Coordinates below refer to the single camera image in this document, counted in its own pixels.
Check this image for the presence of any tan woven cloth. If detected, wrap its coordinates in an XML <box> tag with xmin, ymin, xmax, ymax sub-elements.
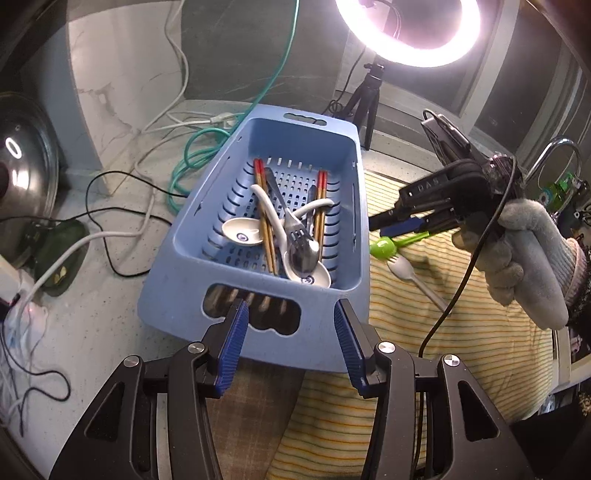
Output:
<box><xmin>210</xmin><ymin>353</ymin><xmax>306</xmax><ymax>480</ymax></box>

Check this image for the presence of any dark green pouch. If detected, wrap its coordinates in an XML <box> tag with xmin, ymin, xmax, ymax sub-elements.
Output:
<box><xmin>24</xmin><ymin>218</ymin><xmax>92</xmax><ymax>297</ymax></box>

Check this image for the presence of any green cable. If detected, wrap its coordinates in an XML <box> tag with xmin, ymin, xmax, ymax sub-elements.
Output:
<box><xmin>167</xmin><ymin>0</ymin><xmax>302</xmax><ymax>214</ymax></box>

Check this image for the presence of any blue plastic basket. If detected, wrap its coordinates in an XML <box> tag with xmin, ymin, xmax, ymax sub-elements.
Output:
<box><xmin>137</xmin><ymin>104</ymin><xmax>371</xmax><ymax>374</ymax></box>

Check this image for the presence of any white plastic fork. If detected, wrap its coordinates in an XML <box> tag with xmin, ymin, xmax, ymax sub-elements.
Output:
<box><xmin>387</xmin><ymin>254</ymin><xmax>452</xmax><ymax>315</ymax></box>

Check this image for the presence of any green plastic object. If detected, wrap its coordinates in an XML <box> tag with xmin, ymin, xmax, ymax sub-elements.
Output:
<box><xmin>541</xmin><ymin>172</ymin><xmax>579</xmax><ymax>205</ymax></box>

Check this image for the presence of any chrome faucet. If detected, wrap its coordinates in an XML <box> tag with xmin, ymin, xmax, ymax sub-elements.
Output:
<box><xmin>525</xmin><ymin>135</ymin><xmax>583</xmax><ymax>186</ymax></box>

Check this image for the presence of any yellow striped cloth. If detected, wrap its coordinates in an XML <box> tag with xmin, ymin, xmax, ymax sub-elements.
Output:
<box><xmin>272</xmin><ymin>171</ymin><xmax>563</xmax><ymax>480</ymax></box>

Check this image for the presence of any ring light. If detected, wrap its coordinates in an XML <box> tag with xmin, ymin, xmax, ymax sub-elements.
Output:
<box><xmin>334</xmin><ymin>0</ymin><xmax>484</xmax><ymax>68</ymax></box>

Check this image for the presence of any metal pot lid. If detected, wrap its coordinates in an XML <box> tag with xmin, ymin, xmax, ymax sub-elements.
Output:
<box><xmin>0</xmin><ymin>91</ymin><xmax>62</xmax><ymax>269</ymax></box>

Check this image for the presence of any white ceramic spoon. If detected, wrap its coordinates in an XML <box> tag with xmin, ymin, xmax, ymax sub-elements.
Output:
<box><xmin>222</xmin><ymin>198</ymin><xmax>335</xmax><ymax>247</ymax></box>
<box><xmin>250</xmin><ymin>184</ymin><xmax>333</xmax><ymax>289</ymax></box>

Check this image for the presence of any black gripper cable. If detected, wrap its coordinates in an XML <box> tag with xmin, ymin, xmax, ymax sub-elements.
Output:
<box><xmin>418</xmin><ymin>156</ymin><xmax>519</xmax><ymax>359</ymax></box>

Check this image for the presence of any metal spoon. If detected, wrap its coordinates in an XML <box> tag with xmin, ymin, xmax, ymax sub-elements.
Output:
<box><xmin>287</xmin><ymin>185</ymin><xmax>322</xmax><ymax>275</ymax></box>

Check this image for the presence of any white cable with plug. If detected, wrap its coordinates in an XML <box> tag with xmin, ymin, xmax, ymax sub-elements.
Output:
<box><xmin>135</xmin><ymin>0</ymin><xmax>237</xmax><ymax>172</ymax></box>

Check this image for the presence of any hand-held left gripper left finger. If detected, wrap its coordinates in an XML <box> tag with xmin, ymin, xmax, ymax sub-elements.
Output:
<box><xmin>48</xmin><ymin>298</ymin><xmax>251</xmax><ymax>480</ymax></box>

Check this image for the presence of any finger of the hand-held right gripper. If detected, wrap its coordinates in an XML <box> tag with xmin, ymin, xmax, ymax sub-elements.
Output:
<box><xmin>392</xmin><ymin>218</ymin><xmax>432</xmax><ymax>236</ymax></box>
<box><xmin>368</xmin><ymin>208</ymin><xmax>426</xmax><ymax>232</ymax></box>

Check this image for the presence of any green plastic spoon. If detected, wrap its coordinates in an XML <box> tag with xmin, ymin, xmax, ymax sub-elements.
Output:
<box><xmin>370</xmin><ymin>231</ymin><xmax>431</xmax><ymax>259</ymax></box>

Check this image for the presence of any thin black cable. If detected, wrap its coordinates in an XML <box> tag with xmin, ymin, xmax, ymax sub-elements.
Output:
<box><xmin>87</xmin><ymin>170</ymin><xmax>186</xmax><ymax>278</ymax></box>

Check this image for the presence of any thick white cable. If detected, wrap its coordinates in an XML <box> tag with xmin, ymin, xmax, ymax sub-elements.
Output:
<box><xmin>31</xmin><ymin>193</ymin><xmax>158</xmax><ymax>297</ymax></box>

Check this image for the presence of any person's right hand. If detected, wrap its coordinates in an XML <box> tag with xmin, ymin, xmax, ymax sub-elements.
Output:
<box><xmin>451</xmin><ymin>198</ymin><xmax>579</xmax><ymax>330</ymax></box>

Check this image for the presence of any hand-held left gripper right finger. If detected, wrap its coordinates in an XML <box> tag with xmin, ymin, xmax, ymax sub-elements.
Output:
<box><xmin>333</xmin><ymin>298</ymin><xmax>533</xmax><ymax>480</ymax></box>

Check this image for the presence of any metal fork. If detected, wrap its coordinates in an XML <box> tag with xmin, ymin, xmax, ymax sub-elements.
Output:
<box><xmin>264</xmin><ymin>167</ymin><xmax>311</xmax><ymax>248</ymax></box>

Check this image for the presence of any black tripod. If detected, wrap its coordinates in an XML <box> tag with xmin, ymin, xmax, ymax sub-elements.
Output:
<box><xmin>331</xmin><ymin>62</ymin><xmax>387</xmax><ymax>151</ymax></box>

